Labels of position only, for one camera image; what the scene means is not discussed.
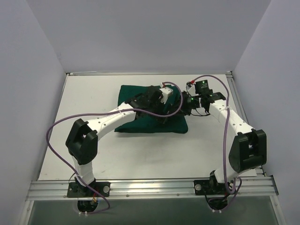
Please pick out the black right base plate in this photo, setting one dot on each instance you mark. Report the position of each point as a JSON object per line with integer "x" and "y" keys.
{"x": 209, "y": 187}

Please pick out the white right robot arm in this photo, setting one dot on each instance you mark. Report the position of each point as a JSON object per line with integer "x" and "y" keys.
{"x": 245, "y": 147}

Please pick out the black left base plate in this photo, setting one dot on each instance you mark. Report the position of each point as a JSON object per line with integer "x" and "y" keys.
{"x": 76, "y": 190}

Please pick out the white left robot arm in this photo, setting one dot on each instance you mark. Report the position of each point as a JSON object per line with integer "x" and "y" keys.
{"x": 82, "y": 140}

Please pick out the green surgical drape cloth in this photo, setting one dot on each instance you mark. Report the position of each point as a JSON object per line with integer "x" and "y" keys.
{"x": 148, "y": 124}

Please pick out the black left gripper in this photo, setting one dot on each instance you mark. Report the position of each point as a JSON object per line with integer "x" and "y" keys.
{"x": 166, "y": 108}

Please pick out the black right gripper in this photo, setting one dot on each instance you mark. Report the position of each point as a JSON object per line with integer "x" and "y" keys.
{"x": 185, "y": 106}

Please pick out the aluminium front rail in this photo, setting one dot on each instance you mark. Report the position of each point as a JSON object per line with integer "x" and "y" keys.
{"x": 150, "y": 189}

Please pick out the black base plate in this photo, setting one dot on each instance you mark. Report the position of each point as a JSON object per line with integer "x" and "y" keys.
{"x": 76, "y": 190}
{"x": 209, "y": 187}

